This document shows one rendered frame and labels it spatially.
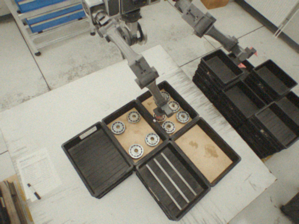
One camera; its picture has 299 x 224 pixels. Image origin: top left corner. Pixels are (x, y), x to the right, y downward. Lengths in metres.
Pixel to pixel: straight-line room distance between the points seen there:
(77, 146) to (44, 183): 0.34
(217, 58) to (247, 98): 0.57
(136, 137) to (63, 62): 1.90
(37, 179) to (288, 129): 2.25
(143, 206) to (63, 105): 1.02
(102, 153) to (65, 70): 1.75
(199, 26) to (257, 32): 3.01
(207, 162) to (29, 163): 1.27
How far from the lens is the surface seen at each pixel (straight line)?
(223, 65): 2.49
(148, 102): 1.59
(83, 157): 1.46
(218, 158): 1.54
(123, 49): 0.97
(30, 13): 2.87
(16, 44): 3.52
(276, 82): 2.67
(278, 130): 2.33
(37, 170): 1.67
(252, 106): 2.47
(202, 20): 1.05
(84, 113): 1.73
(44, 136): 1.74
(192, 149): 1.50
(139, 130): 1.48
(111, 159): 1.42
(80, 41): 3.28
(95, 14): 1.21
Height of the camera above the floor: 2.20
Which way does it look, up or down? 62 degrees down
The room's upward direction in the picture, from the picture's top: 9 degrees clockwise
